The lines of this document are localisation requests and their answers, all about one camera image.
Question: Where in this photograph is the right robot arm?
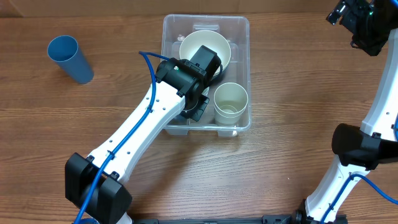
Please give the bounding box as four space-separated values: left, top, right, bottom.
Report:
287 0 397 223

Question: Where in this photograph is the cream bowl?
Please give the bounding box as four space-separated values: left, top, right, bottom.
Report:
179 30 231 80

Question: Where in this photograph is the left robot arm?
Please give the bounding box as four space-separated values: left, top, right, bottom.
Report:
65 45 223 223

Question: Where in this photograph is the cream tall cup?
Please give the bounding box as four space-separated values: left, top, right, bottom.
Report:
213 82 249 126
220 105 238 114

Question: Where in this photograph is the dark blue tall cup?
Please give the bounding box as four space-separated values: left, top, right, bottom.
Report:
47 35 94 84

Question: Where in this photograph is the clear plastic storage container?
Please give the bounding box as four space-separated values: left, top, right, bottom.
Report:
161 14 252 137

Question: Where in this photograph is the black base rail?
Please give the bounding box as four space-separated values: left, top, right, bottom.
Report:
130 213 348 224

